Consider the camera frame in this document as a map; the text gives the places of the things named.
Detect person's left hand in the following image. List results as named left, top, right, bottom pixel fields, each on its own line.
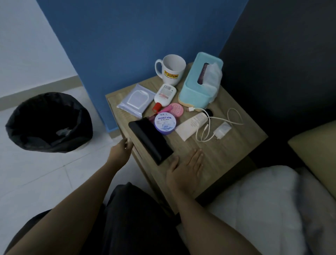
left=108, top=138, right=134, bottom=169

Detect person's right hand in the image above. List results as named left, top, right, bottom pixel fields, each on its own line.
left=166, top=149, right=204, bottom=196

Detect person's left forearm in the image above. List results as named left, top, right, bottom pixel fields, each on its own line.
left=5, top=159, right=124, bottom=255

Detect person's right forearm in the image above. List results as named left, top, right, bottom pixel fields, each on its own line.
left=172, top=190, right=261, bottom=255

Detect white cream tube black cap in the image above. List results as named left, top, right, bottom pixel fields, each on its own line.
left=175, top=109, right=213, bottom=142

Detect purple cream jar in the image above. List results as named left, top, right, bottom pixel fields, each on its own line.
left=154, top=112, right=177, bottom=135

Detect pale wet wipes packet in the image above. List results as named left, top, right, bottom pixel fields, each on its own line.
left=117, top=84, right=156, bottom=119

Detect pink round compact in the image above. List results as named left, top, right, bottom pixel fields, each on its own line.
left=168, top=103, right=185, bottom=116

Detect white charger adapter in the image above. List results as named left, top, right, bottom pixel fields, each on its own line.
left=213, top=121, right=232, bottom=140

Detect wooden bedside table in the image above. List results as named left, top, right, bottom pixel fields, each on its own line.
left=106, top=63, right=269, bottom=209

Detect white bottle with red cap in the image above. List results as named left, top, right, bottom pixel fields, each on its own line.
left=153, top=84, right=177, bottom=113

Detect person's dark trousers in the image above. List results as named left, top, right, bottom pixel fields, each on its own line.
left=4, top=182, right=190, bottom=255

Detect light blue tissue box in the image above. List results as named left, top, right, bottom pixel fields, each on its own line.
left=178, top=52, right=224, bottom=106

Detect white mug with yellow label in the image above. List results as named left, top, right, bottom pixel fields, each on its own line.
left=155, top=54, right=186, bottom=86

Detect black bagged trash bin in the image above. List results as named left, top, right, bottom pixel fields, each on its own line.
left=5, top=92, right=93, bottom=153

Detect white tissue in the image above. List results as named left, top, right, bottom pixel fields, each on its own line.
left=201, top=63, right=223, bottom=102

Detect white blanket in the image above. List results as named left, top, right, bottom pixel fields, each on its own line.
left=178, top=166, right=336, bottom=255

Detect beige skirting board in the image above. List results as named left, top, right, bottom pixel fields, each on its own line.
left=0, top=76, right=80, bottom=111

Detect yellow pillow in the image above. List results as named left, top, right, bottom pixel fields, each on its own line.
left=288, top=121, right=336, bottom=200

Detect dark headboard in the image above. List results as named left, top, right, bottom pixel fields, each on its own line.
left=219, top=0, right=336, bottom=169

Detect white charging cable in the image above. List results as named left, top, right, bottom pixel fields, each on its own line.
left=188, top=106, right=244, bottom=142

